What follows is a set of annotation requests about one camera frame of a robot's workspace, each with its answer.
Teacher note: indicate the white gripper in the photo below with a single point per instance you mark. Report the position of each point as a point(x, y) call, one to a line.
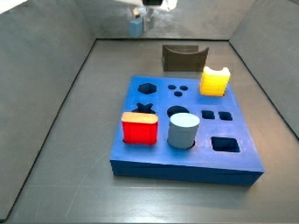
point(164, 5)

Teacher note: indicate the red block with tan top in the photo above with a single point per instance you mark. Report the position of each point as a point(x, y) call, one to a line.
point(140, 128)

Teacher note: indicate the yellow notched block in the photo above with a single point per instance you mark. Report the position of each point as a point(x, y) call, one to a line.
point(214, 81)

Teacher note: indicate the blue shape sorting board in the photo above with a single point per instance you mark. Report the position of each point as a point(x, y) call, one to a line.
point(224, 156)

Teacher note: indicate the grey-blue cylinder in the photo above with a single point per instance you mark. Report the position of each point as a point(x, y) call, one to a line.
point(184, 128)

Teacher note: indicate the black curved fixture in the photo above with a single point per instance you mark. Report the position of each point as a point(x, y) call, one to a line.
point(184, 58)

